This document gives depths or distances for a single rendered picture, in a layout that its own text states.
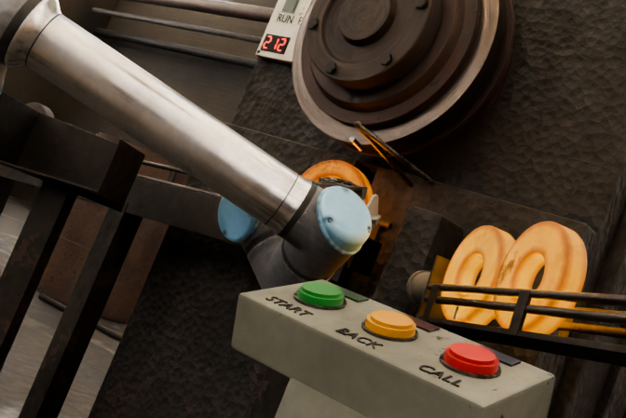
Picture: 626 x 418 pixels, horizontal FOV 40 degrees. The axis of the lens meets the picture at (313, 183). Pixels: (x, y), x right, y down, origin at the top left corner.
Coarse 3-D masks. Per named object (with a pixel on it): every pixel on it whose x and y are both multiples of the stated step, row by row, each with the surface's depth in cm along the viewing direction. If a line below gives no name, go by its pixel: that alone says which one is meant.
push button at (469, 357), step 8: (456, 344) 64; (464, 344) 64; (472, 344) 64; (448, 352) 63; (456, 352) 62; (464, 352) 62; (472, 352) 63; (480, 352) 63; (488, 352) 63; (448, 360) 62; (456, 360) 61; (464, 360) 61; (472, 360) 61; (480, 360) 61; (488, 360) 62; (496, 360) 63; (456, 368) 61; (464, 368) 61; (472, 368) 61; (480, 368) 61; (488, 368) 61; (496, 368) 62
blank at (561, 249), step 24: (528, 240) 115; (552, 240) 110; (576, 240) 108; (504, 264) 119; (528, 264) 115; (552, 264) 108; (576, 264) 106; (528, 288) 116; (552, 288) 106; (576, 288) 105; (504, 312) 114
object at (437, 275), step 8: (440, 256) 134; (440, 264) 134; (448, 264) 135; (432, 272) 134; (440, 272) 134; (432, 280) 134; (440, 280) 134; (424, 304) 133; (440, 304) 134; (440, 312) 134
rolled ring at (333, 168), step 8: (328, 160) 170; (336, 160) 169; (312, 168) 172; (320, 168) 171; (328, 168) 170; (336, 168) 169; (344, 168) 168; (352, 168) 166; (304, 176) 173; (312, 176) 171; (320, 176) 170; (328, 176) 170; (336, 176) 168; (344, 176) 167; (352, 176) 166; (360, 176) 165; (360, 184) 164; (368, 184) 166; (368, 192) 164; (368, 200) 163
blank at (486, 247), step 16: (464, 240) 133; (480, 240) 128; (496, 240) 124; (512, 240) 124; (464, 256) 131; (480, 256) 129; (496, 256) 122; (448, 272) 133; (464, 272) 130; (496, 272) 120; (464, 320) 123; (480, 320) 122
